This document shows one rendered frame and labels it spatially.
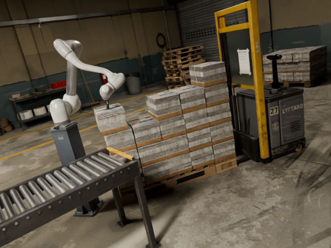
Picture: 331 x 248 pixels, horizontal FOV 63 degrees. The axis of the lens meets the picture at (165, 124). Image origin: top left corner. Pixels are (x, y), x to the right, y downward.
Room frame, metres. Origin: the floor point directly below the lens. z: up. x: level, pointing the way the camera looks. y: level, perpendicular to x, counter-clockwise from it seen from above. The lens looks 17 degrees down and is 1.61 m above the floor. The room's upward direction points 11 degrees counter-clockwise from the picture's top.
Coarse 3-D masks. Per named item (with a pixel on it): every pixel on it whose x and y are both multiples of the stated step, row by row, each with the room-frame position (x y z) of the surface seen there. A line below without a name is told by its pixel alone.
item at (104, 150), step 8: (96, 152) 2.26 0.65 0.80; (104, 152) 2.28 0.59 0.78; (80, 160) 2.14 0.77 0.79; (56, 168) 2.06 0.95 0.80; (40, 176) 1.96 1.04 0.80; (24, 184) 1.88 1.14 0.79; (0, 192) 1.80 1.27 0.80; (8, 192) 1.81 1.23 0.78; (32, 192) 1.90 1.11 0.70; (0, 200) 1.78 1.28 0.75
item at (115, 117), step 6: (114, 108) 2.74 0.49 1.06; (120, 108) 2.70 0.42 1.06; (96, 114) 2.62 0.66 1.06; (102, 114) 2.61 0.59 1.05; (108, 114) 2.63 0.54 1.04; (114, 114) 2.64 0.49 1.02; (120, 114) 2.66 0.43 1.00; (102, 120) 2.61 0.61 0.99; (108, 120) 2.63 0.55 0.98; (114, 120) 2.65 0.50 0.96; (120, 120) 2.66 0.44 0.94; (102, 126) 2.61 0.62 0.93; (108, 126) 2.63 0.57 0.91; (114, 126) 2.65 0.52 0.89; (120, 126) 2.66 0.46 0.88
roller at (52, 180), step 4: (48, 176) 1.93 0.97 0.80; (52, 176) 1.92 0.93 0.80; (48, 180) 1.89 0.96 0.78; (52, 180) 1.84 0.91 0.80; (56, 180) 1.83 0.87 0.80; (52, 184) 1.81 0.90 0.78; (56, 184) 1.76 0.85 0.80; (60, 184) 1.75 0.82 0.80; (56, 188) 1.73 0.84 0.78; (60, 188) 1.68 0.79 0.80; (64, 188) 1.66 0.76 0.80; (60, 192) 1.66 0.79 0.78
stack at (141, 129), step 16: (192, 112) 2.87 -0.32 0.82; (144, 128) 2.72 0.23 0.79; (160, 128) 2.78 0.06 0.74; (176, 128) 2.81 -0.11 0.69; (208, 128) 2.91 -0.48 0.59; (112, 144) 2.62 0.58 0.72; (128, 144) 2.67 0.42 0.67; (160, 144) 2.75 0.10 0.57; (176, 144) 2.80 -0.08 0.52; (192, 144) 2.85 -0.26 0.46; (128, 160) 2.65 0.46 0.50; (144, 160) 2.70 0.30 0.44; (176, 160) 2.79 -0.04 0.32; (192, 160) 2.84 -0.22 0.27; (208, 160) 2.90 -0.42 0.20; (144, 176) 2.70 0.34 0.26; (160, 176) 2.73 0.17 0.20; (176, 176) 2.78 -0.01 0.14; (128, 192) 2.63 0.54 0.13; (160, 192) 2.72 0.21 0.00
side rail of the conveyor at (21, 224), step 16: (112, 176) 1.76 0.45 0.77; (128, 176) 1.83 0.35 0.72; (64, 192) 1.61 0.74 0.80; (80, 192) 1.61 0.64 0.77; (96, 192) 1.68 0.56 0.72; (32, 208) 1.48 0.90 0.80; (48, 208) 1.49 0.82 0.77; (64, 208) 1.54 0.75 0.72; (0, 224) 1.36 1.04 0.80; (16, 224) 1.38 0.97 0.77; (32, 224) 1.43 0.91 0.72; (0, 240) 1.33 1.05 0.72
